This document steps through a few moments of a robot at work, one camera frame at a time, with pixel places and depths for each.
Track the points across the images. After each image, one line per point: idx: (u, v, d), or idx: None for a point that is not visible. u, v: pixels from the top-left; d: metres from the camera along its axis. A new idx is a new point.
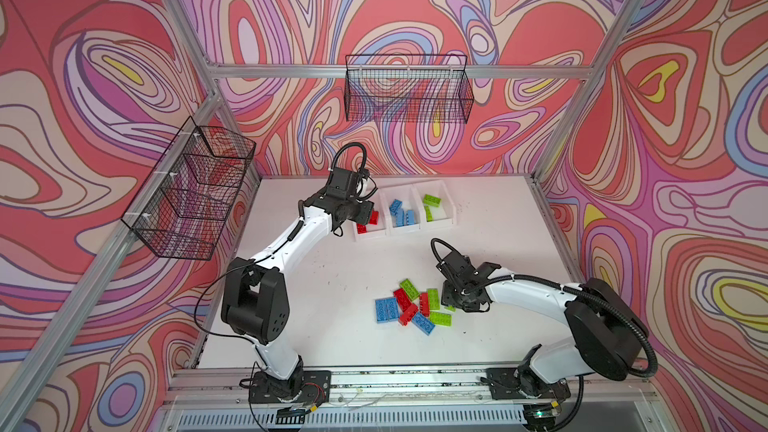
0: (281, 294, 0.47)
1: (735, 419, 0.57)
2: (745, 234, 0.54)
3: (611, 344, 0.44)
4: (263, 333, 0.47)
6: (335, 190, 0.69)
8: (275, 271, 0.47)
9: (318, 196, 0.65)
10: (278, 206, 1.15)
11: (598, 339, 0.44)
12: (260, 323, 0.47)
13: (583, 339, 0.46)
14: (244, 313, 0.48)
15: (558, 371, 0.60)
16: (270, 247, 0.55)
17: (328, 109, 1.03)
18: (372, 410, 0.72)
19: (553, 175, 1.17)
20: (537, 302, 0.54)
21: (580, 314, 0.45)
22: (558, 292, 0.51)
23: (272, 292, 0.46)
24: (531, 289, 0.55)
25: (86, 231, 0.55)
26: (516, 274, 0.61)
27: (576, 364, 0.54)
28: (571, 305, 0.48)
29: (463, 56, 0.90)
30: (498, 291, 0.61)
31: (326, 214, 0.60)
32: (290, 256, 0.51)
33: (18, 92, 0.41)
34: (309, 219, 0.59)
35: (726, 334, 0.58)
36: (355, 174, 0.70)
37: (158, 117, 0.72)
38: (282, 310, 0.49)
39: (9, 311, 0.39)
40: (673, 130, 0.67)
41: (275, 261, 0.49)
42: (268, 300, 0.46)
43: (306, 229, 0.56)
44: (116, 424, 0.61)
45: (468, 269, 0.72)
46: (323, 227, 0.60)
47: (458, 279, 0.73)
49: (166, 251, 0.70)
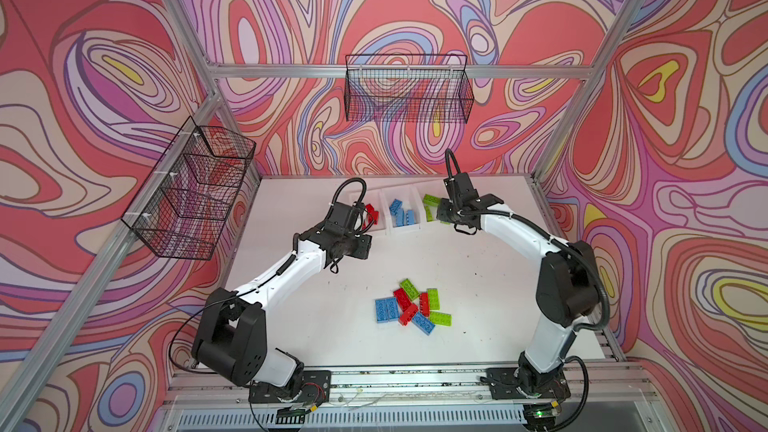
0: (259, 335, 0.44)
1: (735, 419, 0.57)
2: (745, 234, 0.54)
3: (568, 294, 0.49)
4: (233, 377, 0.43)
6: (333, 225, 0.68)
8: (255, 308, 0.44)
9: (315, 231, 0.63)
10: (278, 206, 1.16)
11: (559, 287, 0.49)
12: (232, 365, 0.43)
13: (543, 285, 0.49)
14: (217, 352, 0.44)
15: (545, 354, 0.62)
16: (256, 282, 0.49)
17: (328, 109, 1.03)
18: (372, 410, 0.72)
19: (553, 175, 1.17)
20: (522, 245, 0.58)
21: (554, 264, 0.49)
22: (544, 241, 0.54)
23: (249, 332, 0.42)
24: (520, 231, 0.58)
25: (86, 230, 0.55)
26: (513, 213, 0.63)
27: (556, 336, 0.57)
28: (550, 254, 0.51)
29: (463, 56, 0.90)
30: (491, 224, 0.65)
31: (320, 249, 0.58)
32: (275, 292, 0.48)
33: (18, 92, 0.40)
34: (301, 253, 0.56)
35: (726, 334, 0.58)
36: (357, 209, 0.69)
37: (158, 117, 0.72)
38: (258, 352, 0.45)
39: (9, 311, 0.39)
40: (673, 130, 0.67)
41: (259, 296, 0.46)
42: (243, 341, 0.43)
43: (297, 263, 0.54)
44: (116, 424, 0.61)
45: (472, 194, 0.73)
46: (315, 263, 0.57)
47: (459, 199, 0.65)
49: (166, 251, 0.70)
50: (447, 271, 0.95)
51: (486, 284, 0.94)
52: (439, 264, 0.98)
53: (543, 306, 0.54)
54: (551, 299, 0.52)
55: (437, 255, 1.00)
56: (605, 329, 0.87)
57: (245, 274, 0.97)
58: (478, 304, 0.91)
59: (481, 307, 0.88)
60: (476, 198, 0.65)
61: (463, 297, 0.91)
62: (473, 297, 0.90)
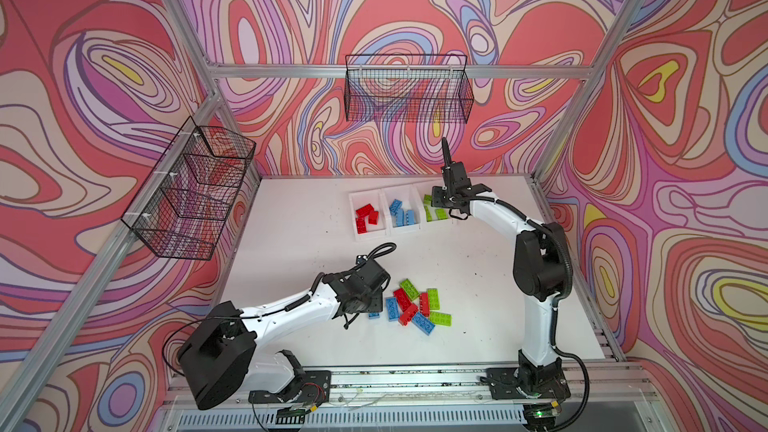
0: (241, 365, 0.42)
1: (736, 419, 0.57)
2: (745, 235, 0.54)
3: (538, 267, 0.55)
4: (197, 399, 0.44)
6: (358, 280, 0.66)
8: (251, 335, 0.43)
9: (338, 278, 0.62)
10: (278, 206, 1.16)
11: (530, 261, 0.55)
12: (202, 385, 0.42)
13: (519, 262, 0.59)
14: (193, 366, 0.44)
15: (533, 340, 0.66)
16: (263, 308, 0.49)
17: (328, 109, 1.03)
18: (372, 410, 0.72)
19: (553, 175, 1.17)
20: (504, 227, 0.64)
21: (527, 240, 0.55)
22: (521, 221, 0.61)
23: (234, 357, 0.41)
24: (502, 214, 0.64)
25: (86, 230, 0.55)
26: (498, 198, 0.70)
27: (545, 319, 0.60)
28: (525, 232, 0.58)
29: (463, 56, 0.90)
30: (478, 210, 0.72)
31: (334, 300, 0.56)
32: (274, 327, 0.47)
33: (17, 92, 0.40)
34: (315, 297, 0.55)
35: (725, 334, 0.58)
36: (387, 274, 0.68)
37: (158, 117, 0.72)
38: (232, 381, 0.43)
39: (9, 311, 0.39)
40: (673, 130, 0.67)
41: (258, 326, 0.45)
42: (223, 364, 0.42)
43: (307, 305, 0.53)
44: (116, 424, 0.61)
45: (464, 184, 0.80)
46: (324, 312, 0.56)
47: (452, 187, 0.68)
49: (166, 251, 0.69)
50: (446, 271, 0.96)
51: (485, 284, 0.94)
52: (439, 264, 0.98)
53: (519, 282, 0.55)
54: (524, 273, 0.58)
55: (436, 254, 1.01)
56: (605, 329, 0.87)
57: (246, 275, 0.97)
58: (478, 305, 0.91)
59: (480, 306, 0.90)
60: (468, 187, 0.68)
61: (463, 298, 0.91)
62: (473, 298, 0.90)
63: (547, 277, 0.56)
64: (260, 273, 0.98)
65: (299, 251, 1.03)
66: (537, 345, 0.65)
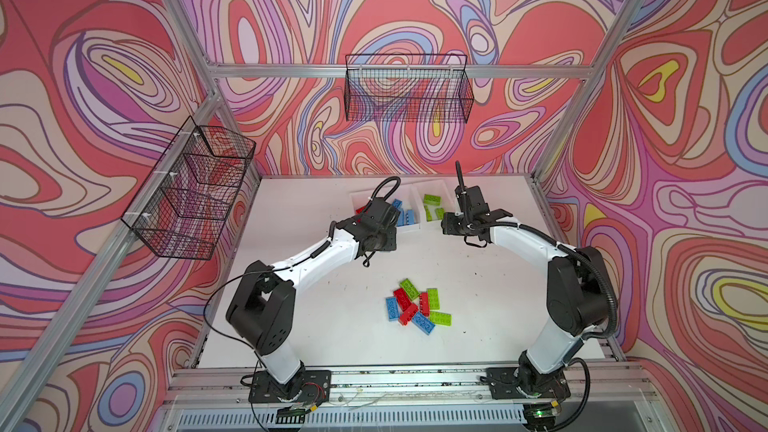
0: (287, 309, 0.46)
1: (736, 419, 0.57)
2: (745, 234, 0.54)
3: (577, 300, 0.48)
4: (258, 345, 0.46)
6: (370, 219, 0.69)
8: (289, 284, 0.47)
9: (352, 221, 0.65)
10: (278, 206, 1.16)
11: (565, 292, 0.49)
12: (258, 334, 0.46)
13: (554, 292, 0.51)
14: (244, 320, 0.47)
15: (546, 352, 0.62)
16: (292, 259, 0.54)
17: (328, 109, 1.03)
18: (372, 410, 0.72)
19: (553, 175, 1.17)
20: (531, 253, 0.58)
21: (560, 267, 0.49)
22: (551, 247, 0.55)
23: (280, 304, 0.45)
24: (528, 239, 0.59)
25: (86, 230, 0.55)
26: (522, 223, 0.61)
27: (561, 340, 0.56)
28: (558, 258, 0.52)
29: (463, 56, 0.90)
30: (500, 236, 0.66)
31: (354, 240, 0.60)
32: (306, 274, 0.50)
33: (17, 92, 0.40)
34: (335, 241, 0.58)
35: (725, 334, 0.58)
36: (397, 209, 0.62)
37: (158, 116, 0.72)
38: (283, 327, 0.47)
39: (9, 310, 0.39)
40: (673, 129, 0.67)
41: (292, 274, 0.49)
42: (273, 311, 0.45)
43: (330, 250, 0.56)
44: (116, 424, 0.61)
45: (484, 209, 0.75)
46: (348, 252, 0.59)
47: (469, 212, 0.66)
49: (166, 251, 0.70)
50: (446, 271, 0.96)
51: (485, 284, 0.94)
52: (439, 263, 0.98)
53: (555, 314, 0.53)
54: (563, 308, 0.50)
55: (435, 254, 1.01)
56: None
57: None
58: (478, 304, 0.91)
59: (480, 306, 0.90)
60: (487, 212, 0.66)
61: (463, 297, 0.91)
62: (473, 298, 0.90)
63: (588, 310, 0.49)
64: None
65: (299, 250, 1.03)
66: (549, 356, 0.61)
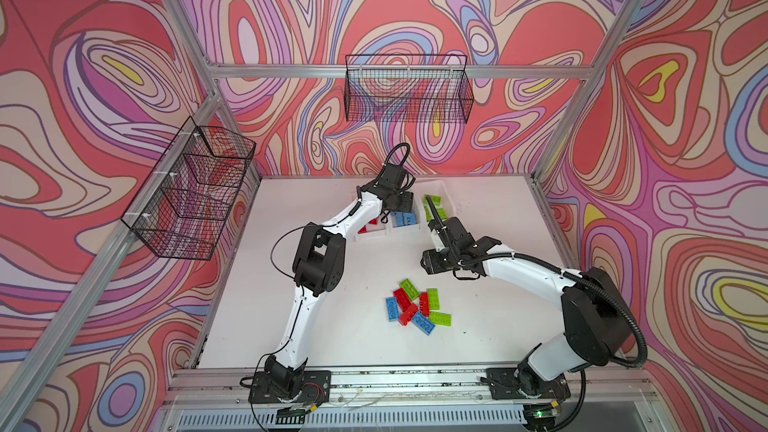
0: (341, 257, 0.60)
1: (735, 419, 0.57)
2: (745, 234, 0.54)
3: (601, 331, 0.44)
4: (322, 286, 0.60)
6: (386, 181, 0.81)
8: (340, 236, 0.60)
9: (373, 185, 0.77)
10: (278, 206, 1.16)
11: (588, 325, 0.44)
12: (321, 277, 0.60)
13: (574, 326, 0.47)
14: (309, 268, 0.61)
15: (551, 363, 0.61)
16: (334, 219, 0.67)
17: (328, 109, 1.03)
18: (372, 410, 0.72)
19: (553, 175, 1.17)
20: (536, 284, 0.54)
21: (576, 300, 0.45)
22: (557, 277, 0.51)
23: (337, 251, 0.58)
24: (531, 270, 0.55)
25: (86, 230, 0.55)
26: (515, 251, 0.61)
27: (572, 356, 0.54)
28: (570, 290, 0.48)
29: (463, 56, 0.90)
30: (494, 267, 0.61)
31: (378, 200, 0.72)
32: (350, 227, 0.63)
33: (17, 92, 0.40)
34: (364, 201, 0.71)
35: (725, 334, 0.58)
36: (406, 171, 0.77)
37: (158, 117, 0.72)
38: (339, 271, 0.62)
39: (9, 311, 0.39)
40: (673, 130, 0.67)
41: (339, 228, 0.62)
42: (333, 256, 0.59)
43: (362, 209, 0.68)
44: (116, 424, 0.61)
45: (468, 241, 0.71)
46: (375, 210, 0.72)
47: (455, 246, 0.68)
49: (166, 251, 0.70)
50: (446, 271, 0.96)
51: (485, 284, 0.94)
52: None
53: (578, 347, 0.49)
54: (587, 341, 0.46)
55: None
56: None
57: (245, 274, 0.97)
58: (478, 305, 0.91)
59: (480, 306, 0.90)
60: (473, 244, 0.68)
61: (463, 297, 0.91)
62: (473, 298, 0.90)
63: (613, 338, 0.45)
64: (260, 273, 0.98)
65: None
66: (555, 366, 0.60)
